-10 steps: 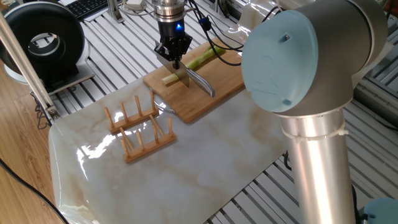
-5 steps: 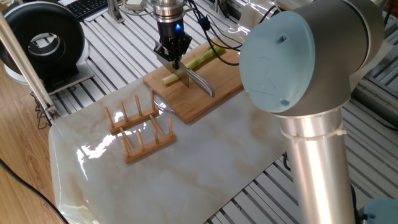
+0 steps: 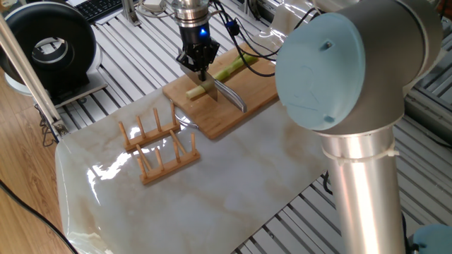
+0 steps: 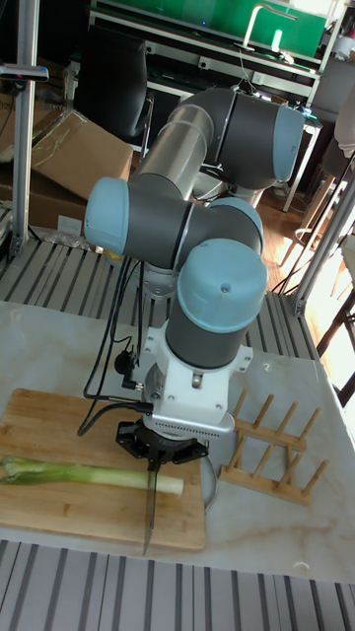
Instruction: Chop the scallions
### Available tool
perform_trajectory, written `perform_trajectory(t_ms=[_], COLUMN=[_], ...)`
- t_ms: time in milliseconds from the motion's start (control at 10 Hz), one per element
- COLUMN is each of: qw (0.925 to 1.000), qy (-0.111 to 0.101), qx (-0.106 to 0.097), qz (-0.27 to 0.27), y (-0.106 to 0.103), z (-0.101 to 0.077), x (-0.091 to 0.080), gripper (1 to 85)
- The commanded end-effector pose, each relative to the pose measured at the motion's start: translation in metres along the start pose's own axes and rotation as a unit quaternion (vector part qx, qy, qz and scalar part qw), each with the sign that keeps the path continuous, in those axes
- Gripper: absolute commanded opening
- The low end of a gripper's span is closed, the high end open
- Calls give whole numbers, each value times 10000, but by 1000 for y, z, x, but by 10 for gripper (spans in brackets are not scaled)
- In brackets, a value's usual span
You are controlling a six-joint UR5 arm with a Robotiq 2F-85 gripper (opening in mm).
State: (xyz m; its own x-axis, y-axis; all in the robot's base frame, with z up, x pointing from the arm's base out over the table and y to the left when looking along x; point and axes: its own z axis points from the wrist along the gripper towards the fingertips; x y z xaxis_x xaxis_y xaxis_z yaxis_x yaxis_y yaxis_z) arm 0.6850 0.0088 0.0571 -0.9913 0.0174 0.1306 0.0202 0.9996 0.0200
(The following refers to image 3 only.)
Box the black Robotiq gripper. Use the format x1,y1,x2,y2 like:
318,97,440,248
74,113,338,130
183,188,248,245
176,23,221,83

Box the steel kitchen knife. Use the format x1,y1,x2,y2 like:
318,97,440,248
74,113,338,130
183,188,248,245
177,61,248,114

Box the green white scallion stalk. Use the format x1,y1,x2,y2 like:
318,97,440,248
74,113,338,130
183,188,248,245
185,52,259,100

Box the wooden cutting board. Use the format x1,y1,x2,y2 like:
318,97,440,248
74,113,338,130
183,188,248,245
161,42,280,141

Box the white power adapter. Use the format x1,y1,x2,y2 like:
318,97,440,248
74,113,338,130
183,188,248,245
136,0,176,19

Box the black electronic box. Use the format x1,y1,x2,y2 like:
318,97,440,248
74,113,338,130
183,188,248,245
245,0,280,25

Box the wooden peg rack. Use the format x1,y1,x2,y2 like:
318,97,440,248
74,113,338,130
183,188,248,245
117,100,201,186

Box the black computer keyboard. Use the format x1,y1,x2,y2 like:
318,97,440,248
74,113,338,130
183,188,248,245
73,0,125,24

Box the white marble pattern sheet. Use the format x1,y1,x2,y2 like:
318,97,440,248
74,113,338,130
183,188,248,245
54,0,329,254

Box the black round fan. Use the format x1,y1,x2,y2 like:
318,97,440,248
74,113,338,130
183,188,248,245
0,1,109,107

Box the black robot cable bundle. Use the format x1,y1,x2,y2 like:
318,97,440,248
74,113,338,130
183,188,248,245
210,0,319,78

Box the short aluminium frame post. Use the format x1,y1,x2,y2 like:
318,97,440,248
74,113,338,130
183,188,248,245
121,0,142,28

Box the tall aluminium frame post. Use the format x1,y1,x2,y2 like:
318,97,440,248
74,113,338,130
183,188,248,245
0,13,71,138

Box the black floor cable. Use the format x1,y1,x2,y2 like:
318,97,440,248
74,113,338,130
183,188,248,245
0,179,79,254

